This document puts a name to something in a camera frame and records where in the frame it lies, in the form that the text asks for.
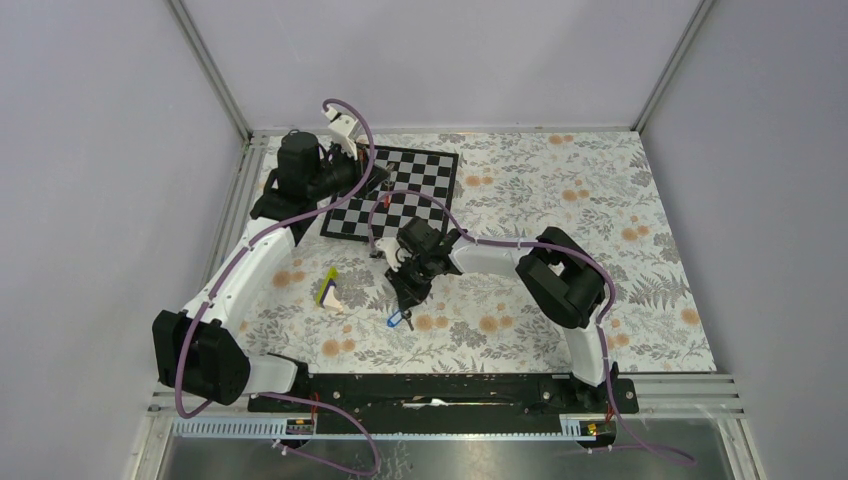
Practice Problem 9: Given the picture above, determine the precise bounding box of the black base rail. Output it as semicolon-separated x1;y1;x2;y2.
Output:
291;373;639;422

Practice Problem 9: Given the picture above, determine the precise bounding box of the black grey chessboard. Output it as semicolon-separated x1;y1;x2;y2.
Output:
320;146;460;242

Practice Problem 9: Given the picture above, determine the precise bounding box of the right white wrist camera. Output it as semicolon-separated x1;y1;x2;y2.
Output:
375;237;405;271

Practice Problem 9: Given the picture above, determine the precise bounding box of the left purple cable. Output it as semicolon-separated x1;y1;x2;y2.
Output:
173;97;382;478

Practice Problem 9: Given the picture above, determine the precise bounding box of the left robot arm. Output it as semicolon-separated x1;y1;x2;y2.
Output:
152;130;386;418

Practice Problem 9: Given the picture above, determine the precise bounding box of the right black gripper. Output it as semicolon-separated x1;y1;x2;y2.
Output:
386;252;437;313

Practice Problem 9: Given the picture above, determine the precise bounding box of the purple cable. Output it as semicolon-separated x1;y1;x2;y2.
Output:
366;189;697;468
173;97;382;478

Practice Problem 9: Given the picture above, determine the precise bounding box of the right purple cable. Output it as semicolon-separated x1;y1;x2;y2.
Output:
366;189;697;468

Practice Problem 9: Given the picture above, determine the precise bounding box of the grey perforated cable tray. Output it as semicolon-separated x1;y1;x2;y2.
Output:
172;414;616;442

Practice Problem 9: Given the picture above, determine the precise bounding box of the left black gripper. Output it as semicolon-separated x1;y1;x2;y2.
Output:
308;138;391;202

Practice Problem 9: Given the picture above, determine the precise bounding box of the toy brick stack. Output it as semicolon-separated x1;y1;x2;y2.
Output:
316;267;345;314

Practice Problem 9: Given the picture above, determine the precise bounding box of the blue tag key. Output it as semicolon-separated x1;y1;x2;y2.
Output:
386;309;414;331

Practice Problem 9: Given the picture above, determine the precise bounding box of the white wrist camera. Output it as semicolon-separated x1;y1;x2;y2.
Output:
375;237;405;271
324;106;360;158

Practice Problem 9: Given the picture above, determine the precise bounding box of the red tag keyring bundle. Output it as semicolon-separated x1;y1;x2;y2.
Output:
378;165;395;210

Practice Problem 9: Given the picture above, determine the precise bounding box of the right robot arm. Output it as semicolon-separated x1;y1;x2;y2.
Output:
373;217;616;412

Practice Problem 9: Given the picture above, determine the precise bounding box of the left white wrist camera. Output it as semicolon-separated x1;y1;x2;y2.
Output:
324;106;360;158

